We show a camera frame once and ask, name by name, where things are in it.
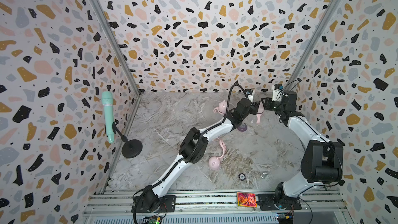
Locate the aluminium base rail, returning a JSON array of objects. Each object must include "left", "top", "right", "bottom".
[{"left": 83, "top": 190, "right": 353, "bottom": 224}]

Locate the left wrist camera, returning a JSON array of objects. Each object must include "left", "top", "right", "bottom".
[{"left": 245, "top": 89, "right": 255, "bottom": 102}]

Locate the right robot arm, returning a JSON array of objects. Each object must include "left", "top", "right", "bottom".
[{"left": 261, "top": 91, "right": 344, "bottom": 210}]

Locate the pink bottle cap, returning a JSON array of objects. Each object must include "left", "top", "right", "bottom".
[
  {"left": 218, "top": 100, "right": 228, "bottom": 114},
  {"left": 208, "top": 156, "right": 221, "bottom": 171}
]

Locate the orange pink card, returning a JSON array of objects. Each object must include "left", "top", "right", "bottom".
[{"left": 237, "top": 192, "right": 257, "bottom": 208}]

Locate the purple collar with nipple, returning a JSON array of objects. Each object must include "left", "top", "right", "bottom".
[{"left": 237, "top": 123, "right": 248, "bottom": 132}]

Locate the black corrugated cable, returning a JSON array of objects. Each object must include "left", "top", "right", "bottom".
[{"left": 132, "top": 83, "right": 249, "bottom": 224}]

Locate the black microphone stand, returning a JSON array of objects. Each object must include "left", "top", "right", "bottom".
[{"left": 105, "top": 122, "right": 143, "bottom": 159}]

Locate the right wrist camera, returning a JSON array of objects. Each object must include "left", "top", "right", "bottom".
[{"left": 272, "top": 84, "right": 284, "bottom": 101}]

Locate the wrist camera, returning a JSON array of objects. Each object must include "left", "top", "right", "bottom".
[
  {"left": 272, "top": 84, "right": 284, "bottom": 101},
  {"left": 245, "top": 89, "right": 255, "bottom": 102}
]

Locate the small black round cap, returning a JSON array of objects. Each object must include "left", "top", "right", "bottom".
[{"left": 238, "top": 173, "right": 246, "bottom": 181}]

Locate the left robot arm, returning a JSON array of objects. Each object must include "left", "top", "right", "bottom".
[{"left": 131, "top": 98, "right": 261, "bottom": 214}]

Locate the mint green microphone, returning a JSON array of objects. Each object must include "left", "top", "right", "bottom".
[{"left": 101, "top": 91, "right": 115, "bottom": 144}]

